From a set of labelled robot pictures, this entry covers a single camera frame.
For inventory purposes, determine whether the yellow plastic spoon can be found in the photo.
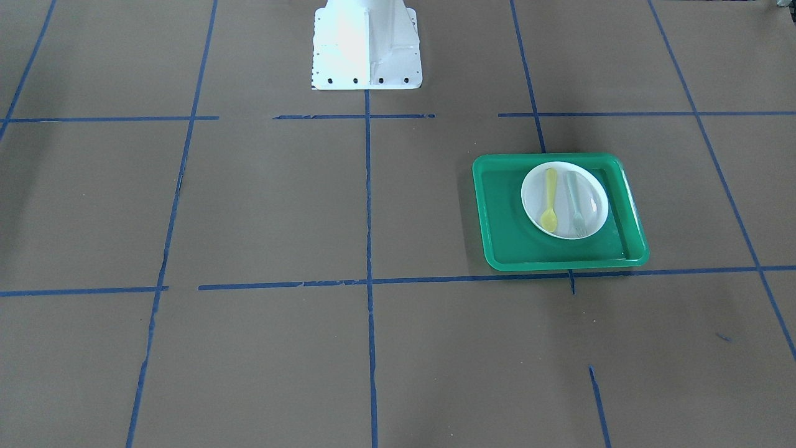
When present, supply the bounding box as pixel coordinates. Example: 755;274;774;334
540;167;558;233

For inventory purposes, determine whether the green plastic tray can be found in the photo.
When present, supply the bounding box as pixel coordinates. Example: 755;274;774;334
473;152;649;272

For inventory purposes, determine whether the grey-green plastic fork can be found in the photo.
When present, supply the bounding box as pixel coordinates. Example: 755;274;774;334
565;170;588;238

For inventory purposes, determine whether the white round plate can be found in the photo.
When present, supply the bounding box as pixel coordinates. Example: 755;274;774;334
520;161;609;240

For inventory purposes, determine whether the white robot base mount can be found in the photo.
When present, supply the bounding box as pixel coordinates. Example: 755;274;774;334
311;1;423;90

